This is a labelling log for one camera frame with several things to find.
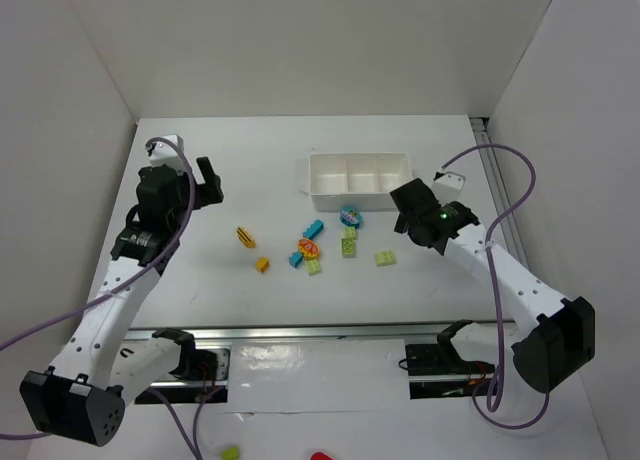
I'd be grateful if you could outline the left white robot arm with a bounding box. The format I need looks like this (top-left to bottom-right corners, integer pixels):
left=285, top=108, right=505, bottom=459
left=19, top=157, right=223, bottom=446

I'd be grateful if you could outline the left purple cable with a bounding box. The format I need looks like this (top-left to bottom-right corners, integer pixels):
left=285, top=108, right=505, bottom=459
left=0, top=136, right=204, bottom=460

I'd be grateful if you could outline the small teal lego brick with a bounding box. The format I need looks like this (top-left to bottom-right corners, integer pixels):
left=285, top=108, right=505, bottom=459
left=288, top=252, right=304, bottom=268

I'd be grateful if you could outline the white three-compartment tray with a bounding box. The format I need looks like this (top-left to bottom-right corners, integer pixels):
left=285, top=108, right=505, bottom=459
left=309, top=152, right=413, bottom=212

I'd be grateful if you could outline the yellow striped bee lego brick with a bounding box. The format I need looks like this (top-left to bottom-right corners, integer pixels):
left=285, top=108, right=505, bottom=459
left=236, top=226, right=256, bottom=249

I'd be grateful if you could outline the green lego brick foreground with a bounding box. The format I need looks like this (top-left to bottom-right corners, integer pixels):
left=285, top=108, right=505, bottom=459
left=220, top=445, right=240, bottom=460

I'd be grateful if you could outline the red object foreground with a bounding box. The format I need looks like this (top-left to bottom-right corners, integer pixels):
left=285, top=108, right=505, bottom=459
left=310, top=451, right=333, bottom=460

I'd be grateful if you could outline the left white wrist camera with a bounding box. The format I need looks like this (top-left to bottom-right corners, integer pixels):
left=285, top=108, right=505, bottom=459
left=145, top=134, right=184, bottom=174

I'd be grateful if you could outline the purple cable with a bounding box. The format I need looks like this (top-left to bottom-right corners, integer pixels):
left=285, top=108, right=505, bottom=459
left=0, top=136, right=204, bottom=460
left=433, top=143, right=551, bottom=429

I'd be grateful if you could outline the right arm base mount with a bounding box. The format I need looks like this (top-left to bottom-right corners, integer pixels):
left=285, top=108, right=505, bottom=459
left=398, top=320, right=495, bottom=400

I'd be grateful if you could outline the lime green lego brick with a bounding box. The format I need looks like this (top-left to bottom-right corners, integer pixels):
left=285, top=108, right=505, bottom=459
left=341, top=238, right=356, bottom=258
left=305, top=259, right=322, bottom=276
left=343, top=226, right=358, bottom=240
left=374, top=250, right=397, bottom=267

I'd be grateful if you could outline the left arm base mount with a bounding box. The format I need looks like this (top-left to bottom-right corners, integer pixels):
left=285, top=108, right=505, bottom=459
left=151, top=328, right=231, bottom=404

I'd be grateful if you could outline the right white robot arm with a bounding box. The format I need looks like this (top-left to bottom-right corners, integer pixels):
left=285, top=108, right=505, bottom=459
left=391, top=179, right=595, bottom=393

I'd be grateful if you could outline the lime green lego brick bottom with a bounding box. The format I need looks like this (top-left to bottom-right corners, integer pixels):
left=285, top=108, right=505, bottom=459
left=305, top=259, right=322, bottom=276

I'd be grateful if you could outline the orange butterfly lego brick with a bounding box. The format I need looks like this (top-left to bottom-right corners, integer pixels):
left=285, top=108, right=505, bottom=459
left=297, top=238, right=320, bottom=260

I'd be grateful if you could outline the aluminium rail front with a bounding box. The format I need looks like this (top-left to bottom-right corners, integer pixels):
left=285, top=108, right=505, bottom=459
left=119, top=319, right=516, bottom=343

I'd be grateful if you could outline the teal long lego brick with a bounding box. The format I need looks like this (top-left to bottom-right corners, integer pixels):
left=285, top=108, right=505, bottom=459
left=302, top=220, right=324, bottom=240

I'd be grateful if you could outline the teal frog lego brick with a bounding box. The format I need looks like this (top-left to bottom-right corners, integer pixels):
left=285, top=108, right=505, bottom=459
left=340, top=206, right=362, bottom=229

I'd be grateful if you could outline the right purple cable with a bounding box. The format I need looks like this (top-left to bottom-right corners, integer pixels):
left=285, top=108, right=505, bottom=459
left=433, top=143, right=551, bottom=429

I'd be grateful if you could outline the small orange lego brick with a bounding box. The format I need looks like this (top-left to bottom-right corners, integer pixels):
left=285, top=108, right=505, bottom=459
left=255, top=257, right=270, bottom=274

